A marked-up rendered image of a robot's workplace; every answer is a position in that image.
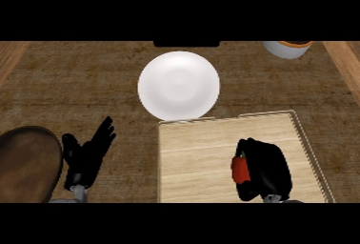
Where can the brown woven placemat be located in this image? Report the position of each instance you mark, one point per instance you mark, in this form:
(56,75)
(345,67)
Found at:
(93,95)

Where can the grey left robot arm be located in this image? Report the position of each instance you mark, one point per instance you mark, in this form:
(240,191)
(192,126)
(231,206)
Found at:
(76,195)

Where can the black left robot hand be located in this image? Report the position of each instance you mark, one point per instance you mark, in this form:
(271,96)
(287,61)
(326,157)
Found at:
(87,155)

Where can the white plate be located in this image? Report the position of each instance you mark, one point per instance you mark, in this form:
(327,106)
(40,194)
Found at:
(178,85)

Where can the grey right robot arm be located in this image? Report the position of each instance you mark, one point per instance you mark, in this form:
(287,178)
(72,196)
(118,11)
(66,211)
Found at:
(276,199)

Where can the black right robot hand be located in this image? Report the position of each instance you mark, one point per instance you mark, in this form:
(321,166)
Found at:
(267,168)

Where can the brown round wooden board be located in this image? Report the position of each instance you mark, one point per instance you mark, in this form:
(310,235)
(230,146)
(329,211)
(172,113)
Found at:
(28,165)

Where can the black appliance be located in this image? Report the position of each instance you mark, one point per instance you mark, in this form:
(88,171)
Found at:
(186,44)

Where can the pale wooden tray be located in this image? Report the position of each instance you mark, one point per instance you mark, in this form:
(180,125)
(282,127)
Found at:
(200,158)

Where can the red bell pepper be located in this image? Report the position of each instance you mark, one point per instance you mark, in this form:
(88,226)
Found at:
(240,170)

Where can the white cup with orange rim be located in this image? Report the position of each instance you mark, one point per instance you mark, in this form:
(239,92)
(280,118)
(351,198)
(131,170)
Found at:
(286,49)

